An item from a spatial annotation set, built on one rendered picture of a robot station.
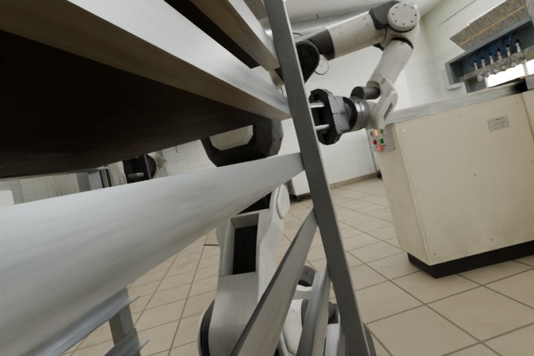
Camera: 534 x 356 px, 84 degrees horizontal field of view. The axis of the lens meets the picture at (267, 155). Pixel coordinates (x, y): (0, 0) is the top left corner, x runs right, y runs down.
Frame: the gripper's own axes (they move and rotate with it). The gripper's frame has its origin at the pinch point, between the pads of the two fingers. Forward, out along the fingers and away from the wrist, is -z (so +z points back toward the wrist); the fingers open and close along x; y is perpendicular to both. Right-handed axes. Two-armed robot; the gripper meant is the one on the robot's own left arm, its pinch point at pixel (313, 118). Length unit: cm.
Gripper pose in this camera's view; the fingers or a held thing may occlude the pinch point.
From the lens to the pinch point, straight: 63.6
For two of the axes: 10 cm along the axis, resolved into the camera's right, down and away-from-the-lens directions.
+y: 6.9, -1.8, -7.1
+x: -2.3, -9.7, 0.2
